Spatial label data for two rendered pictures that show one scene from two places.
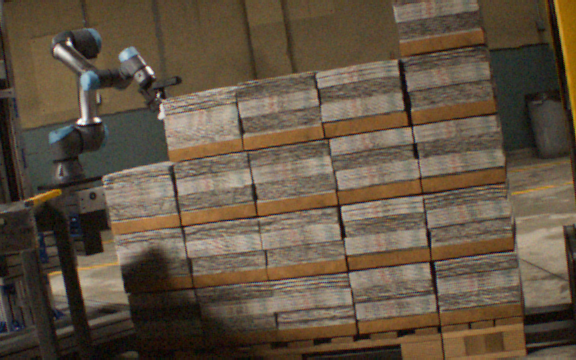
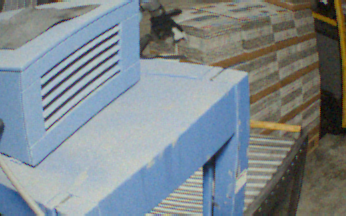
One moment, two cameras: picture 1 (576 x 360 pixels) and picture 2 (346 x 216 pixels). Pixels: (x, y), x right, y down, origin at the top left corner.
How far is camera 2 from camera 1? 3.93 m
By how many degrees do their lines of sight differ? 60
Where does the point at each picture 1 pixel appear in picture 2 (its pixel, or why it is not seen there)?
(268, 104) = (256, 32)
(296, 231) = (266, 109)
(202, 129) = (225, 47)
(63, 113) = not seen: outside the picture
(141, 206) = not seen: hidden behind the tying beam
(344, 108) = (281, 35)
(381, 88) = (290, 25)
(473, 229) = (312, 91)
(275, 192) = (259, 86)
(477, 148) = (312, 52)
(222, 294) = not seen: hidden behind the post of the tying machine
